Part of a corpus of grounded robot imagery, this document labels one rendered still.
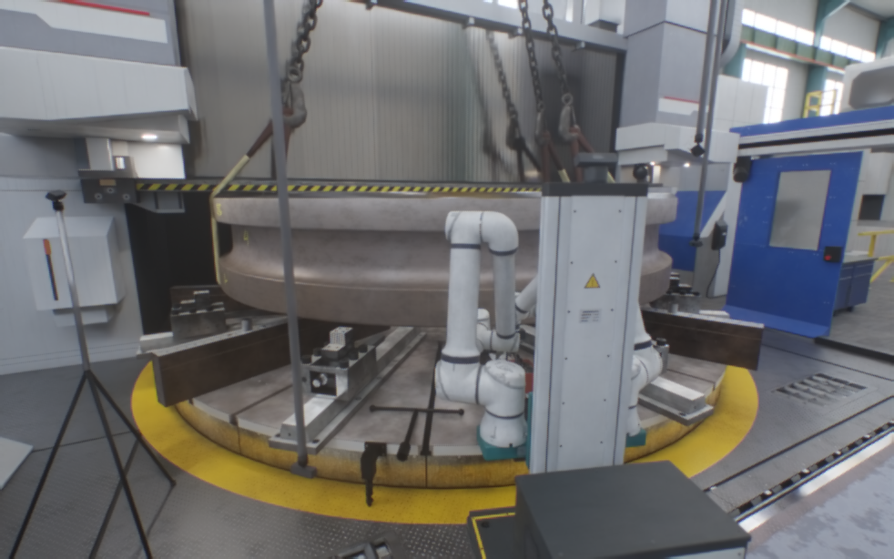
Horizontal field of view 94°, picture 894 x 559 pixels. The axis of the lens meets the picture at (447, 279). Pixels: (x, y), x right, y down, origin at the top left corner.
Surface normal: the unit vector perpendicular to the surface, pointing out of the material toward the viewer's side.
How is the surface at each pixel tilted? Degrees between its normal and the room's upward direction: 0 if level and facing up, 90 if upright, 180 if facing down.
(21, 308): 90
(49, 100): 90
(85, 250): 90
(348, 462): 90
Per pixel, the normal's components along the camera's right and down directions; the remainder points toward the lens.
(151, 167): 0.45, 0.18
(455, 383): -0.26, 0.02
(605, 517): 0.00, -0.98
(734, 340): -0.60, 0.15
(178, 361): 0.80, 0.11
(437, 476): -0.02, 0.19
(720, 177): -0.89, 0.09
